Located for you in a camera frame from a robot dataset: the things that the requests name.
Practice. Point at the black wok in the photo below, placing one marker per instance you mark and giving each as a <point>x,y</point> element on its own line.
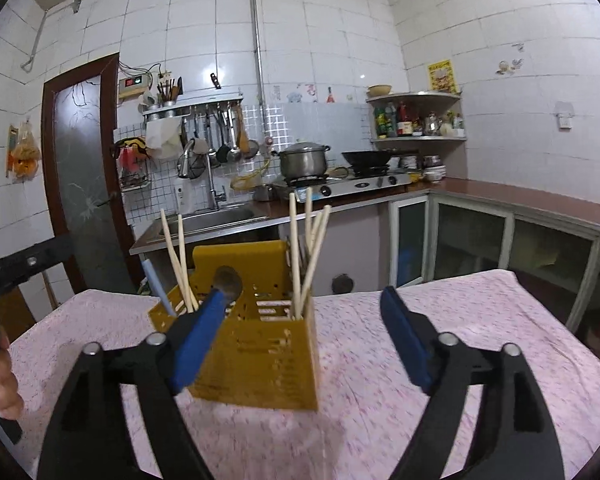
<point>367,159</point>

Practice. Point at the beige bowl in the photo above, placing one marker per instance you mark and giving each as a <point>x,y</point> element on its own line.
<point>379,90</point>

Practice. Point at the steel faucet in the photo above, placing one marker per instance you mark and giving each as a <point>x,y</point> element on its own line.
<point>211,180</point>

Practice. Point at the grey vertical wall pipe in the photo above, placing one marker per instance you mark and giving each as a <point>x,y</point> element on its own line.
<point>255,35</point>

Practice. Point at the stack of small bowls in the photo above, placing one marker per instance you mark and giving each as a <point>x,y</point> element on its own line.
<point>432,175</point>

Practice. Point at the small steel cup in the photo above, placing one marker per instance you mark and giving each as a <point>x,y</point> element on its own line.
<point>265,194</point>

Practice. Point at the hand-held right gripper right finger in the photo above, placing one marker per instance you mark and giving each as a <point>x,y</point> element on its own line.
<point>405,335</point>

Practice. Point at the white electric control box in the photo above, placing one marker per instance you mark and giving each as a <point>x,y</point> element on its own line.
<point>132,87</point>

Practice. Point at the leaning wooden stick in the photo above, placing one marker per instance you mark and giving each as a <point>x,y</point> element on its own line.
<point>50,290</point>

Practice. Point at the pink floral tablecloth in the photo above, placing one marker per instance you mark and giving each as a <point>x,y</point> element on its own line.
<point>305,435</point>

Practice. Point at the brown framed glass door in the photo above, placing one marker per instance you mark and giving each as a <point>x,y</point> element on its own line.
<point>80,170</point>

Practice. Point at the hanging orange plastic bags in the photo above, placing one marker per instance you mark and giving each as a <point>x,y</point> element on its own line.
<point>24,155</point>

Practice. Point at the set of pale wooden chopsticks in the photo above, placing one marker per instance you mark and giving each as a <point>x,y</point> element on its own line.
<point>293,240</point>

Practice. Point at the yellow wall poster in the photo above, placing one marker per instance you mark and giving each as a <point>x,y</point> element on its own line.
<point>440,77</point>

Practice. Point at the white soap bottle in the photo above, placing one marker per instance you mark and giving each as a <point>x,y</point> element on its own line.
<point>181,200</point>

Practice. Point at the steel wall utensil rack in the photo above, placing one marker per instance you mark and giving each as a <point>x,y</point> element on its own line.
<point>200,105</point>

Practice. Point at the person's left hand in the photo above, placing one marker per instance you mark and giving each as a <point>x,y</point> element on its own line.
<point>5,385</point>

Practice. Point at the steel gas stove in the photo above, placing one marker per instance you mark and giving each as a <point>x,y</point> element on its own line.
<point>350,186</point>

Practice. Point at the steel kitchen sink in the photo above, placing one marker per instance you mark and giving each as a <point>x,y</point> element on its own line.
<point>215,217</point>

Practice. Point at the white corner shelf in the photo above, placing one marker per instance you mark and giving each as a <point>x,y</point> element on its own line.
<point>420,138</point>

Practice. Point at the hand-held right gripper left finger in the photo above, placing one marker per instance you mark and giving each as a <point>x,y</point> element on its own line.
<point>200,340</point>

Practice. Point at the steel cooking pot with lid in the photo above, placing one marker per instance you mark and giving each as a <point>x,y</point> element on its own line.
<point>302,162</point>

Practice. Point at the light blue plastic stick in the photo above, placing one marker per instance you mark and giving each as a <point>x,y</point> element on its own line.
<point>156,284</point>

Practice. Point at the row of condiment bottles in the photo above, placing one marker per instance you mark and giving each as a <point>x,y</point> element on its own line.
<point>404,120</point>

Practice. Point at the brown wooden board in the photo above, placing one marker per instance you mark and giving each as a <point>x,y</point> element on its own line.
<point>15,310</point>

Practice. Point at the hanging white cloth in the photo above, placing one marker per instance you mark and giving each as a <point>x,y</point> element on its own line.
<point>162,140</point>

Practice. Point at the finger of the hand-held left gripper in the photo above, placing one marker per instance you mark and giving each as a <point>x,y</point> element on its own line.
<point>30,267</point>

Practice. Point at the yellow slotted utensil holder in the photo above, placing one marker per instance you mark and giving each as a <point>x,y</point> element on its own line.
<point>260,360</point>

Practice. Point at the row of hanging kitchen utensils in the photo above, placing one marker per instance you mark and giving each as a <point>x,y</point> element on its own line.
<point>222,152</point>

